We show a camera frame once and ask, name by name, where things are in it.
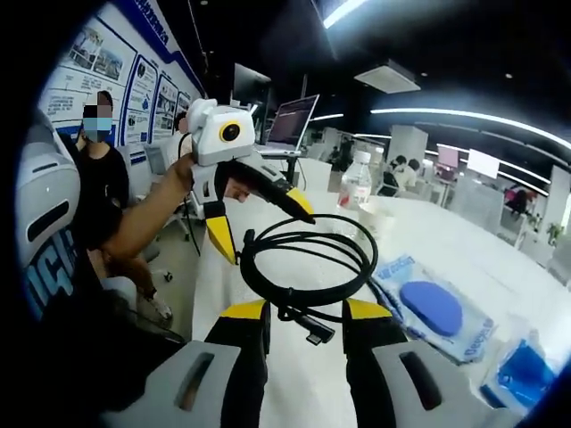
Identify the green potted plant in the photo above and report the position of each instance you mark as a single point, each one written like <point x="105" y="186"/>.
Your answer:
<point x="555" y="234"/>

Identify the black laptop stand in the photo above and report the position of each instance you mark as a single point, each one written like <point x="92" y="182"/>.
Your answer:
<point x="296" y="171"/>

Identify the black monitor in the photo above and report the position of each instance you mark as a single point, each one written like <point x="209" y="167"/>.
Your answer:
<point x="252" y="84"/>

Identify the white wall screen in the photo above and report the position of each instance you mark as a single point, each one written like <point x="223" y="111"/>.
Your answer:
<point x="483" y="162"/>

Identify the blue and white wall display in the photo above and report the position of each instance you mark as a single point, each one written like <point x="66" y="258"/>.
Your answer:
<point x="111" y="67"/>

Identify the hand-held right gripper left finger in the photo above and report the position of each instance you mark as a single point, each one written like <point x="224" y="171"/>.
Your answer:
<point x="201" y="383"/>

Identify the grey mesh office chair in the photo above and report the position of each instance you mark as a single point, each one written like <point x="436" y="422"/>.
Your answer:
<point x="477" y="200"/>

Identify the white ceiling light strip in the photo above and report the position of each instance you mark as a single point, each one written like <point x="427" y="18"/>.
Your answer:
<point x="345" y="13"/>
<point x="468" y="117"/>

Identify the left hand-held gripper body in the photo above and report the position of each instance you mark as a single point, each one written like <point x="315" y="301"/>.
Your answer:
<point x="214" y="142"/>

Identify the blue wipes packet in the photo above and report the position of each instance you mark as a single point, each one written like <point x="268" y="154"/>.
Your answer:
<point x="430" y="307"/>

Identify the ceiling air conditioner unit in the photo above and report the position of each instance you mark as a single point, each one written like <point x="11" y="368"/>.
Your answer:
<point x="388" y="76"/>

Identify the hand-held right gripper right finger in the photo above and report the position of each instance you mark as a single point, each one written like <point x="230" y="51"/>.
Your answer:
<point x="388" y="383"/>

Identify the person's left hand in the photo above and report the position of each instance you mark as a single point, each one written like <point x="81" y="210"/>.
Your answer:
<point x="234" y="189"/>

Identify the white table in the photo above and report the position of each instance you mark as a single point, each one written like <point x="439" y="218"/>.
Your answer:
<point x="446" y="249"/>

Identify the blue tissue pack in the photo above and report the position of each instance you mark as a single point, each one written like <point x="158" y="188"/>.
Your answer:
<point x="522" y="374"/>

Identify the pink wall screen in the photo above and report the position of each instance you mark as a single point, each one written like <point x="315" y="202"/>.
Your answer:
<point x="447" y="156"/>

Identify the white paper cup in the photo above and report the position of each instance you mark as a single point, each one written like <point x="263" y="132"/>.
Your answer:
<point x="377" y="220"/>

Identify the silver laptop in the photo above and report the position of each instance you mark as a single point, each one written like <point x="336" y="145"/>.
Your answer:
<point x="292" y="120"/>

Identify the white chest device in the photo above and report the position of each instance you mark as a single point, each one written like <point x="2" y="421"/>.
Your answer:
<point x="44" y="187"/>

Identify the clear plastic water bottle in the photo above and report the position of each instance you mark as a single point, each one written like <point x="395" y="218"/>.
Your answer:
<point x="357" y="183"/>

